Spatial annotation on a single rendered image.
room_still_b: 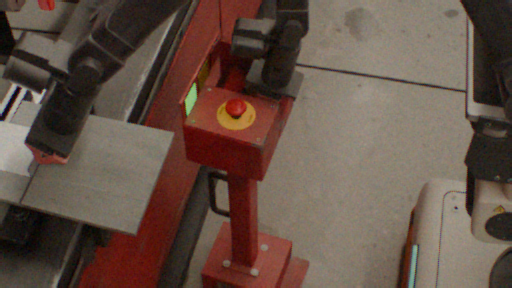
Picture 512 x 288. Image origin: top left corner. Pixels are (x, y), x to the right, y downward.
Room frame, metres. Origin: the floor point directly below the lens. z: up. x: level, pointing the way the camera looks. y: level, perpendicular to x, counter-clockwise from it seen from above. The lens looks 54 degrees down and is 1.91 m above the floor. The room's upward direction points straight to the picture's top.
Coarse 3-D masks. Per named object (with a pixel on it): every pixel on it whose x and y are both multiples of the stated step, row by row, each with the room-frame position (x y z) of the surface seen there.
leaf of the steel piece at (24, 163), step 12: (0, 132) 0.68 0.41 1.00; (12, 132) 0.68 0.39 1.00; (24, 132) 0.68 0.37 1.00; (0, 144) 0.66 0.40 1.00; (12, 144) 0.66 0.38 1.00; (24, 144) 0.66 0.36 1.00; (0, 156) 0.64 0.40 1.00; (12, 156) 0.64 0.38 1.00; (24, 156) 0.64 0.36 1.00; (0, 168) 0.61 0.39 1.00; (12, 168) 0.61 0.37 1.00; (24, 168) 0.61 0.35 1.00; (36, 168) 0.62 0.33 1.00
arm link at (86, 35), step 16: (112, 0) 0.66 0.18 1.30; (128, 0) 0.62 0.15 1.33; (144, 0) 0.62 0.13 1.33; (160, 0) 0.62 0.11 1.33; (176, 0) 0.61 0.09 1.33; (96, 16) 0.66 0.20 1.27; (112, 16) 0.62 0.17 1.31; (128, 16) 0.61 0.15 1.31; (144, 16) 0.61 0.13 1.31; (160, 16) 0.61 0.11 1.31; (80, 32) 0.65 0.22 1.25; (96, 32) 0.61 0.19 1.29; (112, 32) 0.61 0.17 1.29; (128, 32) 0.61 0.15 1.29; (144, 32) 0.61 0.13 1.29; (80, 48) 0.60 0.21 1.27; (96, 48) 0.60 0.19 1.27; (112, 48) 0.60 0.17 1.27; (128, 48) 0.60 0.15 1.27; (112, 64) 0.60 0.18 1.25
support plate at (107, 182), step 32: (96, 128) 0.69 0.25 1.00; (128, 128) 0.69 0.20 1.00; (96, 160) 0.63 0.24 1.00; (128, 160) 0.63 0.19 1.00; (160, 160) 0.63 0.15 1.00; (0, 192) 0.57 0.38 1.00; (32, 192) 0.57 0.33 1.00; (64, 192) 0.57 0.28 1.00; (96, 192) 0.58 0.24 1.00; (128, 192) 0.58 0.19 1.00; (96, 224) 0.52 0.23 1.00; (128, 224) 0.52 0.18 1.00
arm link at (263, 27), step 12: (240, 24) 0.97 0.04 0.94; (252, 24) 0.97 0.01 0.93; (264, 24) 0.98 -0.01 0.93; (288, 24) 0.93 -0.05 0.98; (300, 24) 0.94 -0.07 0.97; (240, 36) 0.95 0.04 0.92; (252, 36) 0.95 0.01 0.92; (264, 36) 0.95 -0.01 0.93; (276, 36) 0.95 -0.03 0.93; (288, 36) 0.93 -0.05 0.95; (300, 36) 0.93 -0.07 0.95; (240, 48) 0.94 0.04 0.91; (252, 48) 0.94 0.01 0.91
